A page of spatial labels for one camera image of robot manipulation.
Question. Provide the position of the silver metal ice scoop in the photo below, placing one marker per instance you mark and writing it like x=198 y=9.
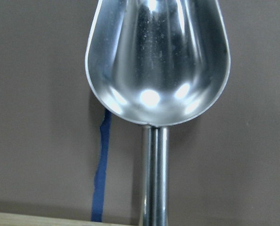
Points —
x=157 y=63

